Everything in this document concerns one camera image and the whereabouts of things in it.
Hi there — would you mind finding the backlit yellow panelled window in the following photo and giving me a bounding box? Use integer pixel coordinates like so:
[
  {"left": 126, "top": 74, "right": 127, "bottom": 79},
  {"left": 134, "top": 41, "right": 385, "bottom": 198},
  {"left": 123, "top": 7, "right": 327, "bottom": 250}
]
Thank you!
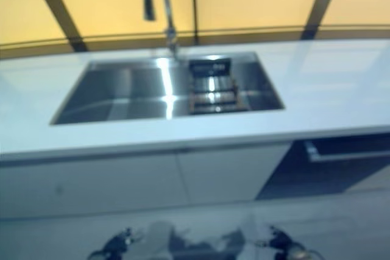
[{"left": 0, "top": 0, "right": 390, "bottom": 54}]

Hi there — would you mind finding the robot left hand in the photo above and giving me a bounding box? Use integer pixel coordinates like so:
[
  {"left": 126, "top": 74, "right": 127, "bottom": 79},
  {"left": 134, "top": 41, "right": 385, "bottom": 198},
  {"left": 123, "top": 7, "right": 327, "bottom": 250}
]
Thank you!
[{"left": 90, "top": 226, "right": 141, "bottom": 260}]

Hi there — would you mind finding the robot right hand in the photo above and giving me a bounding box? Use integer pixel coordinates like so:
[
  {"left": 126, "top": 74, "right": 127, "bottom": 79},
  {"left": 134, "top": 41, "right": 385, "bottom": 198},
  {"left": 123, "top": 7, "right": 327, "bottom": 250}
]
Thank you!
[{"left": 255, "top": 225, "right": 307, "bottom": 260}]

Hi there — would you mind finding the black dish drying rack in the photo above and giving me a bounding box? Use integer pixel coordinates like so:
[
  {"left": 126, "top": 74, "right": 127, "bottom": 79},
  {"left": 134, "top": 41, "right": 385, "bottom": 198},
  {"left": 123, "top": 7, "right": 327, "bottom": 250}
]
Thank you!
[{"left": 188, "top": 55, "right": 248, "bottom": 115}]

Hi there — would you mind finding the stainless steel sink basin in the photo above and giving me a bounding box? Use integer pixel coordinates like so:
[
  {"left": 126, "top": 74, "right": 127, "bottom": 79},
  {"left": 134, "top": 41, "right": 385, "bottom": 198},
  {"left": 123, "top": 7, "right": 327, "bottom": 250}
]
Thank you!
[{"left": 49, "top": 51, "right": 286, "bottom": 126}]

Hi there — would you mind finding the chrome pull-down kitchen faucet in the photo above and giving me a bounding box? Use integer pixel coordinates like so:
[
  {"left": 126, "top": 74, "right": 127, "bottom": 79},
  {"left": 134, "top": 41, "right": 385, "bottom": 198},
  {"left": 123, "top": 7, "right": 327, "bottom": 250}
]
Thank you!
[{"left": 141, "top": 0, "right": 180, "bottom": 57}]

